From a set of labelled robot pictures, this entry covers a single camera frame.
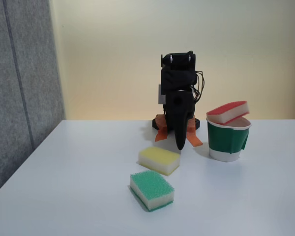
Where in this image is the red and white sponge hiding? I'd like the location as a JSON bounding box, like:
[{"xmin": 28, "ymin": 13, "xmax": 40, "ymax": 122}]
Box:
[{"xmin": 206, "ymin": 100, "xmax": 251, "ymax": 124}]

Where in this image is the yellow and white sponge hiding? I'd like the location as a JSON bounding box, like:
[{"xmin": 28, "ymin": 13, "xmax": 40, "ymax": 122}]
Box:
[{"xmin": 137, "ymin": 147, "xmax": 180, "ymax": 177}]

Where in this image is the white paper cup green sleeve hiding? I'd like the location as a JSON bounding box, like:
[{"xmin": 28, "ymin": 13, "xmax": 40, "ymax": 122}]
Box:
[{"xmin": 206, "ymin": 115, "xmax": 253, "ymax": 162}]

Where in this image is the green and white sponge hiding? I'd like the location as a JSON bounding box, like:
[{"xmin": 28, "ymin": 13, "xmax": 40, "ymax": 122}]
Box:
[{"xmin": 129, "ymin": 171, "xmax": 175, "ymax": 212}]

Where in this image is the grey felt partition panel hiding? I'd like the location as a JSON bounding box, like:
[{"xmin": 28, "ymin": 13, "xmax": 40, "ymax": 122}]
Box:
[{"xmin": 0, "ymin": 0, "xmax": 66, "ymax": 200}]

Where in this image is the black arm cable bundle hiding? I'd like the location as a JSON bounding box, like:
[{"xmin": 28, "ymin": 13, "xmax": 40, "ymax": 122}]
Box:
[{"xmin": 191, "ymin": 70, "xmax": 207, "ymax": 103}]

